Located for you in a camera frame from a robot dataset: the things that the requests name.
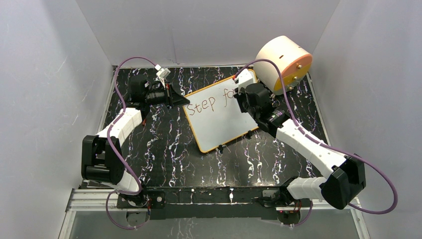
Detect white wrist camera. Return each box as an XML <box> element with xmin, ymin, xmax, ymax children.
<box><xmin>233</xmin><ymin>69</ymin><xmax>257</xmax><ymax>95</ymax></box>
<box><xmin>154</xmin><ymin>64</ymin><xmax>171</xmax><ymax>87</ymax></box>

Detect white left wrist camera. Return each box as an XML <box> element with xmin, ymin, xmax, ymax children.
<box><xmin>154</xmin><ymin>64</ymin><xmax>171</xmax><ymax>87</ymax></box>

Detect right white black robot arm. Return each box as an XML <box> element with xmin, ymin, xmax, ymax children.
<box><xmin>234</xmin><ymin>83</ymin><xmax>366</xmax><ymax>210</ymax></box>

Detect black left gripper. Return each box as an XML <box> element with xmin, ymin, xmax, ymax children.
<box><xmin>146</xmin><ymin>83</ymin><xmax>191</xmax><ymax>111</ymax></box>

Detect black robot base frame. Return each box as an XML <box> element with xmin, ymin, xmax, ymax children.
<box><xmin>116</xmin><ymin>186</ymin><xmax>304</xmax><ymax>223</ymax></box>

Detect yellow framed whiteboard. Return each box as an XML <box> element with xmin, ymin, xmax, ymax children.
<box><xmin>183</xmin><ymin>77</ymin><xmax>258</xmax><ymax>153</ymax></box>

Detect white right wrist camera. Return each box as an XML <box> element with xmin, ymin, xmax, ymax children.
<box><xmin>233</xmin><ymin>69</ymin><xmax>257</xmax><ymax>95</ymax></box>

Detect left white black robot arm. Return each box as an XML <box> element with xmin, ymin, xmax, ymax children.
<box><xmin>81</xmin><ymin>75</ymin><xmax>190</xmax><ymax>207</ymax></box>

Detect aluminium rail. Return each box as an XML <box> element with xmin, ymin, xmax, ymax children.
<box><xmin>65</xmin><ymin>187</ymin><xmax>363</xmax><ymax>213</ymax></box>

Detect cream round drawer box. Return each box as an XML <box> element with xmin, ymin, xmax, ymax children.
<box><xmin>253</xmin><ymin>35</ymin><xmax>313</xmax><ymax>95</ymax></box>

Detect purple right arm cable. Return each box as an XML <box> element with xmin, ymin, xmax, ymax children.
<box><xmin>233</xmin><ymin>58</ymin><xmax>399</xmax><ymax>228</ymax></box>

